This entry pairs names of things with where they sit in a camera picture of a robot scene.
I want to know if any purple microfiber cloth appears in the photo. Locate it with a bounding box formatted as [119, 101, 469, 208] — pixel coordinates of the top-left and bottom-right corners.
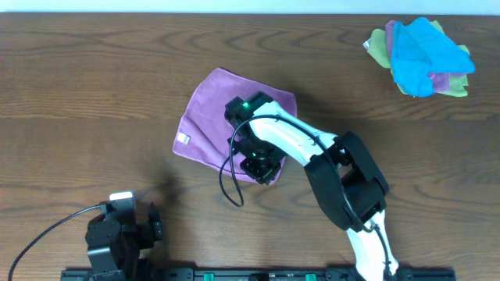
[173, 68, 297, 176]

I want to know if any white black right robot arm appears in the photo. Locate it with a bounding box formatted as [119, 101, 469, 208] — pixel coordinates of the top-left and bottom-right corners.
[224, 92, 398, 280]

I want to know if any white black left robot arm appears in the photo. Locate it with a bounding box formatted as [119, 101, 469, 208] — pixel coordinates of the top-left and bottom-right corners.
[85, 197, 164, 280]

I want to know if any green microfiber cloth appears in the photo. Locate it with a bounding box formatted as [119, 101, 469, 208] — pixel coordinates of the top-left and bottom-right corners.
[366, 20, 470, 98]

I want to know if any blue microfiber cloth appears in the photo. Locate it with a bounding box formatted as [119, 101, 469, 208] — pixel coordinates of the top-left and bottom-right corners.
[391, 17, 476, 98]

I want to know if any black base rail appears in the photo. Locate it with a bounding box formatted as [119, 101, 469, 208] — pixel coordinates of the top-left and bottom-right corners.
[60, 267, 457, 281]

